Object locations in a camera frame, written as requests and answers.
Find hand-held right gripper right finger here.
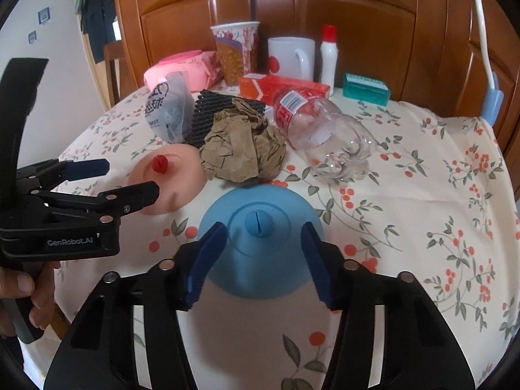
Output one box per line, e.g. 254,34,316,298
300,222,476,390

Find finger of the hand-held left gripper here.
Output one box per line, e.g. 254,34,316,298
38,181,160,217
16,158,110,191

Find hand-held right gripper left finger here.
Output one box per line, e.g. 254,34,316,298
43,222,228,390

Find peach silicone dome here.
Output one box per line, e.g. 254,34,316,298
127,145,208,215

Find grey printed plastic bag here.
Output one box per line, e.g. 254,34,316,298
145,71,196,144

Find black corrugated mesh sleeve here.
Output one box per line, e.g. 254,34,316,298
187,89,267,149

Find brown paper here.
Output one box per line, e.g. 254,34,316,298
199,97,287,183

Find clear plastic bottle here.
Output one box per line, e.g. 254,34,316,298
272,86,376,180

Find person's left hand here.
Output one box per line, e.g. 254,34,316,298
0,261,61,338

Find wooden chair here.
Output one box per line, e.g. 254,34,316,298
103,42,126,110

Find floral tablecloth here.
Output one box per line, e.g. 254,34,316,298
20,85,518,390

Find pink tissue packet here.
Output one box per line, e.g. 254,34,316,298
143,49,223,89

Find dark hanging clothes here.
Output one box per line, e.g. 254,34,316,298
79,0,123,63

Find red carton box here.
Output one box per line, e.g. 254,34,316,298
238,73,331,107

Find printed paper cup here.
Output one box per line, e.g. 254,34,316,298
210,21,261,87

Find teal box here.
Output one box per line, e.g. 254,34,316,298
342,73,391,107

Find white bottle with red cap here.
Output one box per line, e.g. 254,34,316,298
320,24,340,96

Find white mug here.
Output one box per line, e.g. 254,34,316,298
267,37,316,82

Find wooden cabinet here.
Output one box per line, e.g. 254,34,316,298
111,0,520,159

